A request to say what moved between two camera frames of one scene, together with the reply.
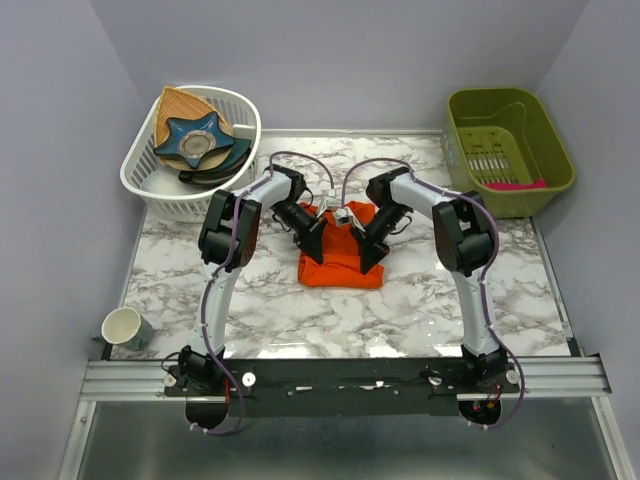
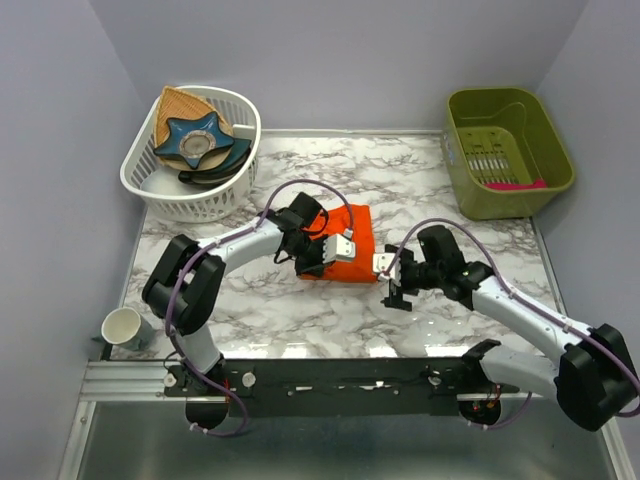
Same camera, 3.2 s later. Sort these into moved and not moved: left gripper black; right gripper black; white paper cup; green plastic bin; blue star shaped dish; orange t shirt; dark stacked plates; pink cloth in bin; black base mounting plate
Moved: left gripper black; orange t shirt; right gripper black
Not moved: dark stacked plates; pink cloth in bin; black base mounting plate; green plastic bin; blue star shaped dish; white paper cup
